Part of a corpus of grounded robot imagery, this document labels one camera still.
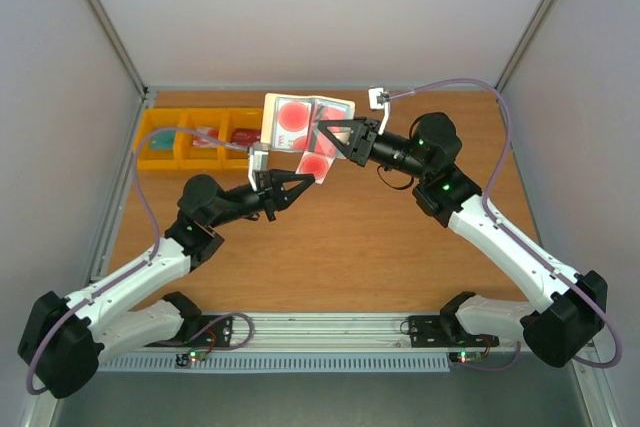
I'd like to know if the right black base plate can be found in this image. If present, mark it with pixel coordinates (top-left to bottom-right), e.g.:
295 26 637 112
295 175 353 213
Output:
400 315 500 348

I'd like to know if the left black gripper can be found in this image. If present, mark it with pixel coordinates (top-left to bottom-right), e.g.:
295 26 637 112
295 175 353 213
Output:
210 169 316 228

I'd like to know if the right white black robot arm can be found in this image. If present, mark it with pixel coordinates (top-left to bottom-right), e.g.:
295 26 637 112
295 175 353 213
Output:
318 112 608 368

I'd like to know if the grey slotted cable duct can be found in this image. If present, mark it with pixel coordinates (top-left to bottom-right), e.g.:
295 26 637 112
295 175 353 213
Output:
99 352 450 374

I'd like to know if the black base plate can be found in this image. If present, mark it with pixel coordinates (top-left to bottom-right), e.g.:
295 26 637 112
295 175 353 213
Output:
400 315 500 348
148 314 234 348

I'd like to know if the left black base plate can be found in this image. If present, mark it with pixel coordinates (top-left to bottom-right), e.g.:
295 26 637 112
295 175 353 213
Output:
148 314 234 348

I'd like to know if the right small circuit board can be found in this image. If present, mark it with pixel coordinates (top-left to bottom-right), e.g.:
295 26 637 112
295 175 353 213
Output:
450 351 485 364

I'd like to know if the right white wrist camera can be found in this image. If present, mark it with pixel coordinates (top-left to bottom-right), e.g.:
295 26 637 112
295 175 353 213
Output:
368 87 391 135

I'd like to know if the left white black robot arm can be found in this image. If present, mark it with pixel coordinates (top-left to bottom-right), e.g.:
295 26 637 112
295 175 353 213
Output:
17 169 315 399

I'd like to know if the teal card in bin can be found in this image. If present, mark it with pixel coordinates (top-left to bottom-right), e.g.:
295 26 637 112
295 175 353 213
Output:
149 130 176 152

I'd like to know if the left small circuit board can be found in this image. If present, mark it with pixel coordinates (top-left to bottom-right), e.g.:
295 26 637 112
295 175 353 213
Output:
175 351 208 368

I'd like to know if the red card in bin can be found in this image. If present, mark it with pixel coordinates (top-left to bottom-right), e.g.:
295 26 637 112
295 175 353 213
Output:
231 128 261 146

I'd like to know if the white red-dot card in bin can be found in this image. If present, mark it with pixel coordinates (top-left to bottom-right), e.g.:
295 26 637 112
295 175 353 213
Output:
192 126 219 149

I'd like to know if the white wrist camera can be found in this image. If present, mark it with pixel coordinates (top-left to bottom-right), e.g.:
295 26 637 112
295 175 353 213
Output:
368 87 391 135
248 142 270 191

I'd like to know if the small circuit board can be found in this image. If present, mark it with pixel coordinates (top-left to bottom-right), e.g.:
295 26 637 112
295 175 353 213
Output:
450 351 485 364
175 351 208 368

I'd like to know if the yellow three-compartment bin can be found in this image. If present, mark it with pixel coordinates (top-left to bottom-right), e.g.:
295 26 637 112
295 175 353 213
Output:
134 107 263 171

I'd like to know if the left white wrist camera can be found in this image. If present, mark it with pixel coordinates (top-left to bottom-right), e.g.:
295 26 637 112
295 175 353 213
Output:
248 142 270 191

